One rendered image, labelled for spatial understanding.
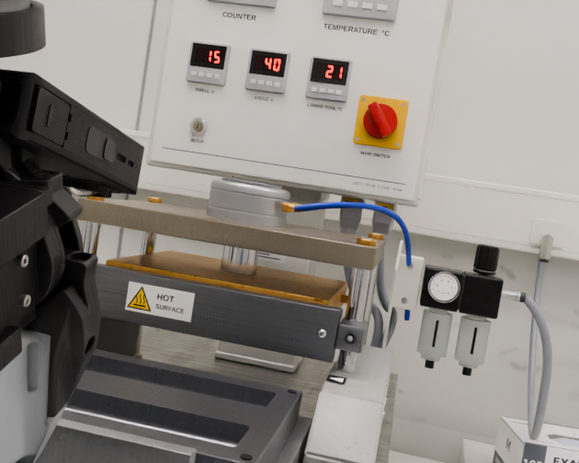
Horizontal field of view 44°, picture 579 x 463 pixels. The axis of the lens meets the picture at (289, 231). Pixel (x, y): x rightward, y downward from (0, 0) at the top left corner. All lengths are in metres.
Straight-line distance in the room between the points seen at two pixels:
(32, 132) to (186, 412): 0.26
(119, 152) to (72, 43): 1.09
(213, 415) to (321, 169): 0.42
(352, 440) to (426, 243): 0.71
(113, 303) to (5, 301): 0.38
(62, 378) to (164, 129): 0.59
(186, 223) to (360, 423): 0.23
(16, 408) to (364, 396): 0.31
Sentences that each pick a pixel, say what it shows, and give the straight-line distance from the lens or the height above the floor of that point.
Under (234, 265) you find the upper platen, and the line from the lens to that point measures 0.70.
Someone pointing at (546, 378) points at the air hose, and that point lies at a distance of 0.87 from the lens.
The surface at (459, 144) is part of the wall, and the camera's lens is 1.22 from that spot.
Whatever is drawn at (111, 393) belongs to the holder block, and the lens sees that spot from 0.50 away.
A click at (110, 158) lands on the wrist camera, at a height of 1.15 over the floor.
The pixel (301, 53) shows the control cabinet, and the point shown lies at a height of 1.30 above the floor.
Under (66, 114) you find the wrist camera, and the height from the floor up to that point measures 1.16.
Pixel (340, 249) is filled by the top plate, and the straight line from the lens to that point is 0.60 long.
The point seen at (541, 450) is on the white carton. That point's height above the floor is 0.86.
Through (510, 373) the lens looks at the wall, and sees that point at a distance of 1.24.
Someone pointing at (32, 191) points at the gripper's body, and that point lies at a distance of 0.27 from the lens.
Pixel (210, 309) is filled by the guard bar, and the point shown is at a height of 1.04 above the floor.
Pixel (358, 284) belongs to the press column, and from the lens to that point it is 0.61.
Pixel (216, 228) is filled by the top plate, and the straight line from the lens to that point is 0.62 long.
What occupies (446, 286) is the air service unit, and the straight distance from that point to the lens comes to 0.80.
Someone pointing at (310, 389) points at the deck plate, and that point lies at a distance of 0.82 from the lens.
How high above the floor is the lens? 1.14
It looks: 3 degrees down
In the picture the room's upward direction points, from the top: 9 degrees clockwise
